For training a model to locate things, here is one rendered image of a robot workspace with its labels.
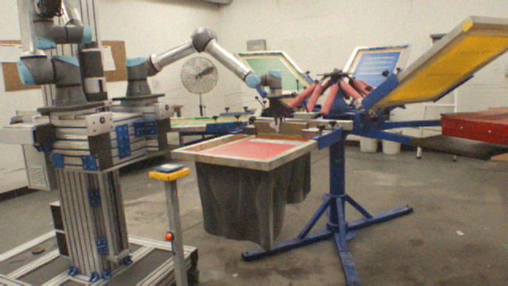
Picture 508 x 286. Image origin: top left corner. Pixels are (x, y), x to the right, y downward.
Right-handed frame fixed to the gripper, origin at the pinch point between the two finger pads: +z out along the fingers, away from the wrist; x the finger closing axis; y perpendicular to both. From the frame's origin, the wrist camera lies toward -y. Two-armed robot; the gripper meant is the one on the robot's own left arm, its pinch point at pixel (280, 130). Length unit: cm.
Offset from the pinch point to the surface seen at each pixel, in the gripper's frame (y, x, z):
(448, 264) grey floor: -88, -73, 100
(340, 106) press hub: -6, -79, -6
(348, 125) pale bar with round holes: -32.9, -22.2, -1.5
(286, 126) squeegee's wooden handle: -4.7, 1.5, -2.9
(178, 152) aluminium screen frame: 23, 59, 3
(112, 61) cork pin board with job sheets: 378, -153, -62
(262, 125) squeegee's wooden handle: 11.6, 1.5, -3.2
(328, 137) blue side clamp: -30.2, 0.7, 1.7
